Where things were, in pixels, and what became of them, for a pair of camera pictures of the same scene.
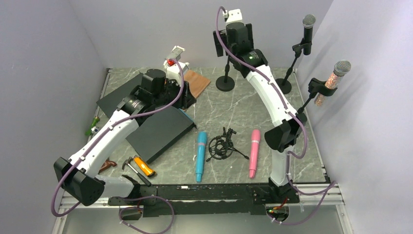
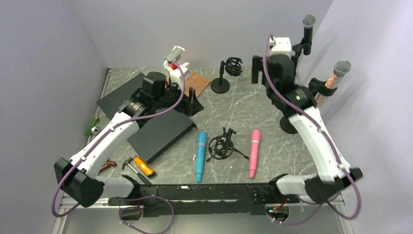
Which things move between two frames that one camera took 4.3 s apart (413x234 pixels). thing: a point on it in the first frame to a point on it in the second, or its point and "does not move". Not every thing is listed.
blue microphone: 200,154 does not move
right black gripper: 218,44 to 258,66
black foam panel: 158,131 does not move
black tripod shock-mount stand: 221,147 does not move
